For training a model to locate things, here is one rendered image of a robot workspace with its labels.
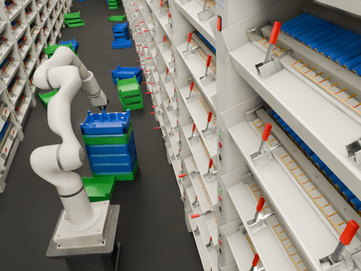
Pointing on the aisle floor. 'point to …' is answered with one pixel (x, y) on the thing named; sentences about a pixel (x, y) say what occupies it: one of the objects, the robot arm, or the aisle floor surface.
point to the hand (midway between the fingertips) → (102, 107)
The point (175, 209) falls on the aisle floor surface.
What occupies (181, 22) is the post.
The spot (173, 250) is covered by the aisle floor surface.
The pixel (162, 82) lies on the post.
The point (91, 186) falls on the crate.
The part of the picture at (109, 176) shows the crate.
